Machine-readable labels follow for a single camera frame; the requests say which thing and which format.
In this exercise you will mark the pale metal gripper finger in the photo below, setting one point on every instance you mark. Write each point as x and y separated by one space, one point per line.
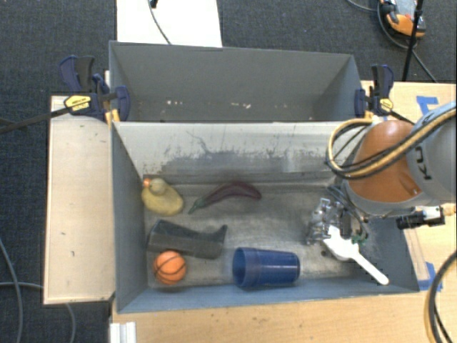
316 235
323 211

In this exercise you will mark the white plastic spatula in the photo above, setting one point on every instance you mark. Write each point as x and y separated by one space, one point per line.
342 248

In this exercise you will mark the blue plastic cup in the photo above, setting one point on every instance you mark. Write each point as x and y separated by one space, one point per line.
266 268

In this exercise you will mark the purple toy eggplant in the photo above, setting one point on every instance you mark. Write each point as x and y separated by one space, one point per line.
232 193

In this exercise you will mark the dark grey boot-shaped object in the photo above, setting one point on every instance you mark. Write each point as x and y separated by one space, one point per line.
185 241

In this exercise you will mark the orange toy basketball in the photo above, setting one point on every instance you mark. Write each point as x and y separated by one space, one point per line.
170 267

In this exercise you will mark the yellow rubber duck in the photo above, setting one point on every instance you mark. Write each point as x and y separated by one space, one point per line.
162 200

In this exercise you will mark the grey metal bin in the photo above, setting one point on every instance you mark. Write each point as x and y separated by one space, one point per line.
221 84

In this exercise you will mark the pale wood board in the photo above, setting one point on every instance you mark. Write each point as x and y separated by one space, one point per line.
78 209

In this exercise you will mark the black cylinder on white bracket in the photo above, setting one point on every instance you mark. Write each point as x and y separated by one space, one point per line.
416 220

